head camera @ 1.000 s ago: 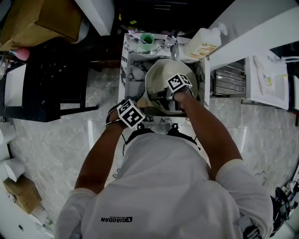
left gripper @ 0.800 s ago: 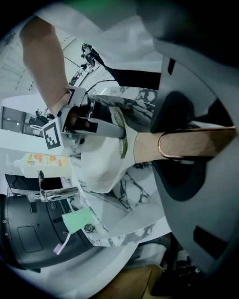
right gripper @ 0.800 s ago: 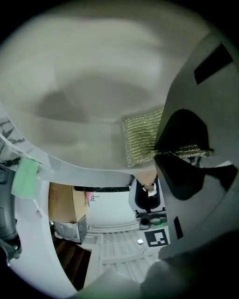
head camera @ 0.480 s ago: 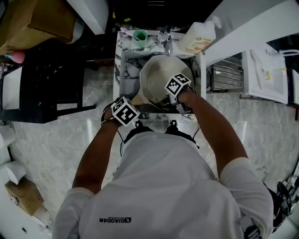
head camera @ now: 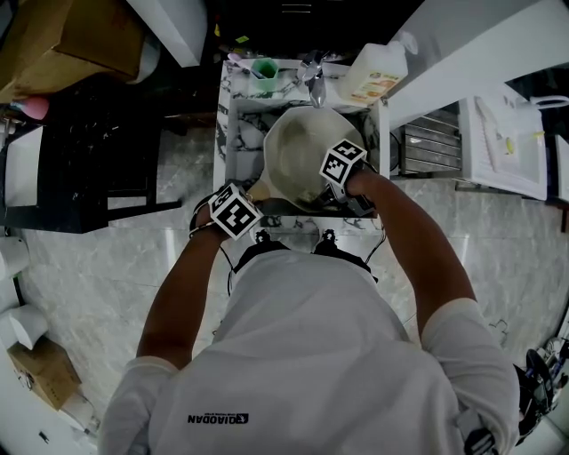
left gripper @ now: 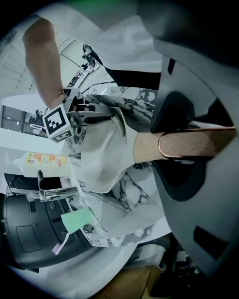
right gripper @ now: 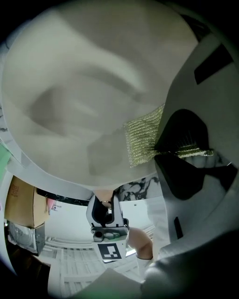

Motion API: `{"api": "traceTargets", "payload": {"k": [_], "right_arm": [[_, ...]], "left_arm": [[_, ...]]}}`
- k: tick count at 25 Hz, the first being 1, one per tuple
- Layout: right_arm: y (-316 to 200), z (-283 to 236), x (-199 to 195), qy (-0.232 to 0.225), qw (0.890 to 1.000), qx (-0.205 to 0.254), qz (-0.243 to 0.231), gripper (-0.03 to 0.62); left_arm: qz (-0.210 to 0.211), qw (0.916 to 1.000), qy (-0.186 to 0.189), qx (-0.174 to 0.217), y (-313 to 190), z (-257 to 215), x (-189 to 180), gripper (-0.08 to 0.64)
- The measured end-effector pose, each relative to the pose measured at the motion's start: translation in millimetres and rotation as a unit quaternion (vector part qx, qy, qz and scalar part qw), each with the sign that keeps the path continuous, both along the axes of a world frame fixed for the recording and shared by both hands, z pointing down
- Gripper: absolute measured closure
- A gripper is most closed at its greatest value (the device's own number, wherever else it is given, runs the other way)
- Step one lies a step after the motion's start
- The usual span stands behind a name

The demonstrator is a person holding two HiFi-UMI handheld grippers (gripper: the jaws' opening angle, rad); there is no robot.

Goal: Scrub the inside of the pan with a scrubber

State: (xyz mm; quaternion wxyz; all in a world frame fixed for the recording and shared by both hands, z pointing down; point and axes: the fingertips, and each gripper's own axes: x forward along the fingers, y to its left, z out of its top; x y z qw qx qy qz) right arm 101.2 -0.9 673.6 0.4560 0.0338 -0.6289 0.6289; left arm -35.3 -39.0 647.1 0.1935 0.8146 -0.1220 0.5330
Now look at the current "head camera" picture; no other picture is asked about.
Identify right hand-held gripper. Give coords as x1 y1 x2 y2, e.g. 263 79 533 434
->
309 138 375 219

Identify white cylindrical device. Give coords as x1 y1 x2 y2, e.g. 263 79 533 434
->
0 236 31 280
0 304 50 351

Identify thin wrist bracelet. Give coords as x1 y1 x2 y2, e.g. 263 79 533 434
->
188 223 221 239

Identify person's left hand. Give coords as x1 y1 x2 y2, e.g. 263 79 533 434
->
189 196 221 235

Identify white table dark legs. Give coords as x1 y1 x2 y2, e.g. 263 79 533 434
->
554 132 569 204

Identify white knife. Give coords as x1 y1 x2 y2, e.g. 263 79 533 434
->
474 95 497 172

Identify pink plastic object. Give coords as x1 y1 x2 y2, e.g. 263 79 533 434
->
11 96 51 122

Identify pink toothbrush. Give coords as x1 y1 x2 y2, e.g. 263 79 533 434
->
226 52 263 79

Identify black table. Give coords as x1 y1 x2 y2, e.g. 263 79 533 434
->
0 84 183 235

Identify chrome faucet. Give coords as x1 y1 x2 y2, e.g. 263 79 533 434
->
298 49 331 110

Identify marble sink cabinet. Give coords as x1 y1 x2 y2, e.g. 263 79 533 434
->
214 57 392 233

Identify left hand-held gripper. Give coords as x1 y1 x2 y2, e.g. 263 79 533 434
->
206 182 264 242

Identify mint green cup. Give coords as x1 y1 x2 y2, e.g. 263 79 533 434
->
251 59 280 92

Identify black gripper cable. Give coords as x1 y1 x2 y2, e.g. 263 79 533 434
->
362 220 389 268
220 243 239 297

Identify person's white shirt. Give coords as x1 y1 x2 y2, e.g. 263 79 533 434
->
97 248 522 455

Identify large cardboard box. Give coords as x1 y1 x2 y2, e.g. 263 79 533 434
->
0 0 148 106

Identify black round bin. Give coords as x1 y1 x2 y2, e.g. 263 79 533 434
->
389 131 404 172

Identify cream detergent pump bottle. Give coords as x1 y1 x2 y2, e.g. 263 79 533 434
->
340 30 420 108

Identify cluttered equipment stand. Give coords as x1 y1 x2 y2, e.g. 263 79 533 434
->
515 337 569 445

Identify person's right forearm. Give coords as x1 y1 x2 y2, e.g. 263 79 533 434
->
346 171 479 353

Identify gray striped shoulder strap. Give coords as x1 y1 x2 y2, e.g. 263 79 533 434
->
457 408 497 455

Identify wide white pillar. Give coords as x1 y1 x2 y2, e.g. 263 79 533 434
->
386 0 569 131

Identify small cardboard box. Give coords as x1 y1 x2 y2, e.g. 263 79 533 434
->
6 337 84 412

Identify white dish rack tray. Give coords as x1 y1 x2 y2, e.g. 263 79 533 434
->
397 91 550 202

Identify white panel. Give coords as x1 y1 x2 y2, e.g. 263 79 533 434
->
4 126 44 208

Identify person's left forearm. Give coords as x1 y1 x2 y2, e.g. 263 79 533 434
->
135 228 223 370

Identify slim white pillar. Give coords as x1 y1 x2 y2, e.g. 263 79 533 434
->
126 0 210 68

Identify cream frying pan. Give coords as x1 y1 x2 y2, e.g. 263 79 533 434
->
246 105 381 215

